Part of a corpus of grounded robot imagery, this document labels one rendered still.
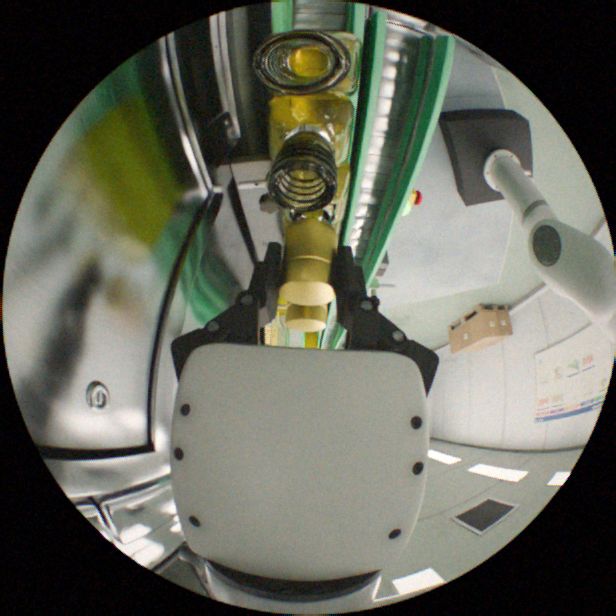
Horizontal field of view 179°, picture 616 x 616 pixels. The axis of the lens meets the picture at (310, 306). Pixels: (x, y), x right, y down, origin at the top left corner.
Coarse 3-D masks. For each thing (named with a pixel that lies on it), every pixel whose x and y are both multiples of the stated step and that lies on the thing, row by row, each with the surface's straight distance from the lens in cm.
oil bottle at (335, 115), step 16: (304, 96) 16; (272, 112) 14; (288, 112) 14; (304, 112) 13; (320, 112) 13; (336, 112) 14; (352, 112) 15; (272, 128) 14; (288, 128) 13; (336, 128) 14; (352, 128) 15; (272, 144) 14; (336, 144) 14; (272, 160) 16; (336, 160) 15
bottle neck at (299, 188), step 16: (304, 128) 13; (320, 128) 13; (288, 144) 11; (304, 144) 10; (320, 144) 11; (288, 160) 9; (304, 160) 9; (320, 160) 9; (272, 176) 9; (288, 176) 11; (304, 176) 12; (320, 176) 9; (336, 176) 10; (272, 192) 10; (288, 192) 10; (304, 192) 11; (320, 192) 10; (336, 192) 10; (288, 208) 10; (304, 208) 10; (320, 208) 10
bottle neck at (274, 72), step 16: (288, 32) 8; (304, 32) 8; (320, 32) 8; (272, 48) 8; (288, 48) 10; (304, 48) 12; (320, 48) 10; (336, 48) 8; (256, 64) 8; (272, 64) 8; (288, 64) 12; (336, 64) 8; (272, 80) 8; (288, 80) 8; (304, 80) 9; (320, 80) 8; (336, 80) 8
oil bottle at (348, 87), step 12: (336, 36) 13; (348, 36) 14; (348, 48) 13; (360, 48) 14; (300, 60) 15; (312, 60) 15; (324, 60) 15; (360, 60) 14; (300, 72) 15; (312, 72) 15; (348, 84) 13; (276, 96) 15; (288, 96) 14; (312, 96) 14; (324, 96) 14; (336, 96) 14; (348, 96) 14
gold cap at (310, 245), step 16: (304, 224) 14; (320, 224) 14; (288, 240) 14; (304, 240) 13; (320, 240) 13; (336, 240) 14; (288, 256) 13; (304, 256) 12; (320, 256) 12; (336, 256) 14; (288, 272) 12; (304, 272) 11; (320, 272) 12; (336, 272) 13; (288, 288) 12; (304, 288) 12; (320, 288) 12; (336, 288) 12; (304, 304) 14; (320, 304) 14
